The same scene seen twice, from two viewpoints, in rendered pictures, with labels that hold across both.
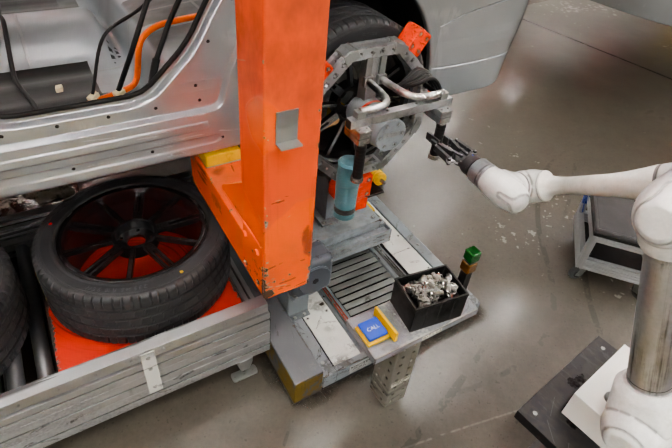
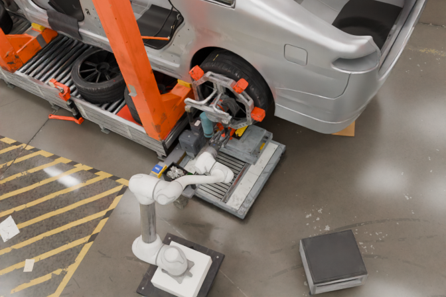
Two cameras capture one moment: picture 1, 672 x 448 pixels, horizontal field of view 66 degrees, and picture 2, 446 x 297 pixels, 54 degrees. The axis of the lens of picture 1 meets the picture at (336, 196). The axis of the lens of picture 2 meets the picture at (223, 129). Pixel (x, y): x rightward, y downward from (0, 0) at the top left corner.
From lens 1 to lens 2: 3.04 m
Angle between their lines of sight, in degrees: 51
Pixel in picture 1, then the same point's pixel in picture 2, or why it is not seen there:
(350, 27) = (215, 67)
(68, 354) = (123, 110)
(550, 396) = (180, 241)
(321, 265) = (188, 144)
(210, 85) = (176, 58)
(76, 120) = not seen: hidden behind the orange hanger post
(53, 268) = not seen: hidden behind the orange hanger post
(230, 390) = (154, 158)
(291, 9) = (122, 61)
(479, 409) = (192, 237)
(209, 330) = (142, 132)
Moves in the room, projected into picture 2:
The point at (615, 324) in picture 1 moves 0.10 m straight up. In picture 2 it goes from (281, 284) to (281, 280)
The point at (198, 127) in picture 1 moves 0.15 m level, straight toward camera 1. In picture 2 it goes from (172, 69) to (158, 78)
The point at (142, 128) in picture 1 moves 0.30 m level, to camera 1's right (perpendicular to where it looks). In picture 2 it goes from (155, 59) to (166, 81)
